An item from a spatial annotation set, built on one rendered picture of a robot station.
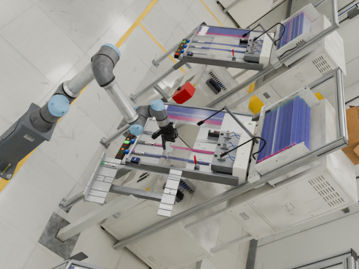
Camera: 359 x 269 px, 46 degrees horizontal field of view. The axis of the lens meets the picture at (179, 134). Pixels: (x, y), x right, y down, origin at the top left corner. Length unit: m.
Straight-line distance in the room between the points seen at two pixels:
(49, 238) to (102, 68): 1.32
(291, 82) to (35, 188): 2.24
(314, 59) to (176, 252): 1.89
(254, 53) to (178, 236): 1.71
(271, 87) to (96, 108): 1.55
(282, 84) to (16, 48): 2.23
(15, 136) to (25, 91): 0.83
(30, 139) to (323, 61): 2.34
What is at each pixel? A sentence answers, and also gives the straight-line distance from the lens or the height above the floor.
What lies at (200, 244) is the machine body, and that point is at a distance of 3.08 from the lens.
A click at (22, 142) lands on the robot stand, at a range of 2.76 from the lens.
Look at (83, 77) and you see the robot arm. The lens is 2.47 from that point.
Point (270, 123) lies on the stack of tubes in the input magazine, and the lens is 2.76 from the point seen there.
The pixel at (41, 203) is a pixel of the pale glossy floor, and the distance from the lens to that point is 3.13.
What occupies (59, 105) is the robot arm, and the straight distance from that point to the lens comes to 2.51.
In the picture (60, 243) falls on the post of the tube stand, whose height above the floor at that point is 0.01.
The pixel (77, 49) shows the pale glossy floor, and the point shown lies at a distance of 4.11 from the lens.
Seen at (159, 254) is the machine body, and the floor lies 0.25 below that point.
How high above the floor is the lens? 2.55
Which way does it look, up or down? 35 degrees down
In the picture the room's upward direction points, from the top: 58 degrees clockwise
